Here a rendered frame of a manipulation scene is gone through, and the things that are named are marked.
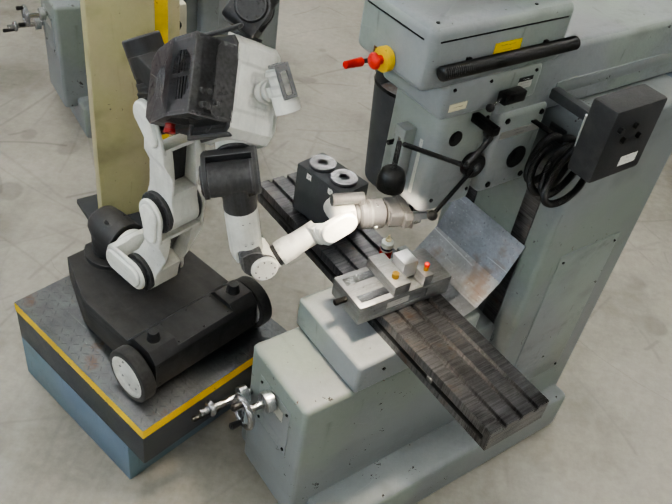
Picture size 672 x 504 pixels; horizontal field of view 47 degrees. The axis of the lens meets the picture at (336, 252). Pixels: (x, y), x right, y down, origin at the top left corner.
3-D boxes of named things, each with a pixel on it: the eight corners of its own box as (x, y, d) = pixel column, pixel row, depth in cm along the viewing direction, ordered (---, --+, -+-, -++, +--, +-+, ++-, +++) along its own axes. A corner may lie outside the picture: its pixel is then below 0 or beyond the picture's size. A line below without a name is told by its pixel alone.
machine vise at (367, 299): (357, 325, 231) (362, 299, 224) (330, 293, 240) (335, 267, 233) (447, 291, 248) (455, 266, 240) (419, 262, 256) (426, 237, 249)
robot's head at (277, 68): (269, 102, 193) (280, 102, 186) (258, 68, 190) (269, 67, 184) (291, 94, 195) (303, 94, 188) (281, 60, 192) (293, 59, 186)
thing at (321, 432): (286, 521, 267) (304, 415, 228) (240, 452, 285) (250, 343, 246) (458, 427, 307) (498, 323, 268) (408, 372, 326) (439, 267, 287)
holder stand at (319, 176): (336, 240, 260) (344, 192, 247) (292, 207, 270) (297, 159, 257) (360, 226, 267) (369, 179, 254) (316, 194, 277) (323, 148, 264)
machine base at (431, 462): (322, 560, 271) (329, 531, 258) (238, 435, 305) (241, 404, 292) (554, 423, 331) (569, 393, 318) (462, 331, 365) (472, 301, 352)
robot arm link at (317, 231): (362, 227, 215) (320, 252, 215) (351, 212, 222) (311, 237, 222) (352, 210, 211) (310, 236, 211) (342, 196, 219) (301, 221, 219)
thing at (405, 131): (391, 196, 211) (405, 130, 197) (382, 188, 213) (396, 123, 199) (402, 192, 213) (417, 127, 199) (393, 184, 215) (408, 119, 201)
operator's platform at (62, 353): (27, 371, 315) (13, 302, 289) (162, 296, 357) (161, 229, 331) (146, 497, 280) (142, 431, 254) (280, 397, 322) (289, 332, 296)
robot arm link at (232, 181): (213, 219, 199) (206, 175, 190) (212, 199, 206) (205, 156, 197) (258, 214, 200) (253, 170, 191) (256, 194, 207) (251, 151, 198)
